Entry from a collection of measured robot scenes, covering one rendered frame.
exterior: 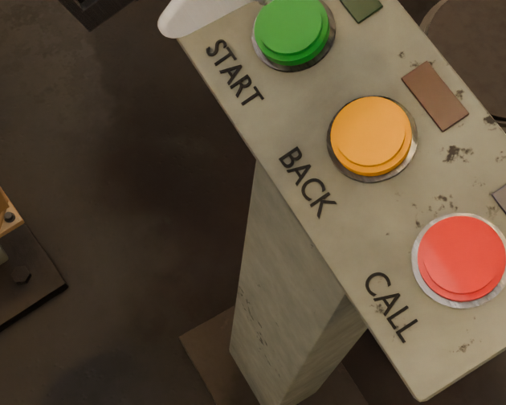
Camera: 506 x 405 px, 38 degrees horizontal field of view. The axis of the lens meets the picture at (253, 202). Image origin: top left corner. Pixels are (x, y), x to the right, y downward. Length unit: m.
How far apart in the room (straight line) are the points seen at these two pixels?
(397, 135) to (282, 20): 0.09
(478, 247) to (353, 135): 0.08
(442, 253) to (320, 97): 0.10
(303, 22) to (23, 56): 0.80
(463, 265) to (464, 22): 0.23
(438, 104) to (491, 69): 0.15
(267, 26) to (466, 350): 0.19
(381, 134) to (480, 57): 0.17
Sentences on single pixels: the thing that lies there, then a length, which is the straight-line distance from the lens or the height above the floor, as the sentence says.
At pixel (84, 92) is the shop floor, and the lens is 1.11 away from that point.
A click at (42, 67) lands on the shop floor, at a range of 1.15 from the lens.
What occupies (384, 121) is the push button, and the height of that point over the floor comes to 0.61.
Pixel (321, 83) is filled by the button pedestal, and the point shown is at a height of 0.60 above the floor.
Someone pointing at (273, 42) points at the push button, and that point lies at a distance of 0.40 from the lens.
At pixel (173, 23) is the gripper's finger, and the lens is 0.31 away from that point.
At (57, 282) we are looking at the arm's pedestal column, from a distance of 0.97.
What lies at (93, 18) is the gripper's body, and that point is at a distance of 0.26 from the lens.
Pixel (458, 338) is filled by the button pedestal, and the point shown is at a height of 0.59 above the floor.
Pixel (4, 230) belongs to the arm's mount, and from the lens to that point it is 0.89.
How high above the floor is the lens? 0.93
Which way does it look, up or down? 66 degrees down
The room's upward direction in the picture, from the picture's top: 9 degrees clockwise
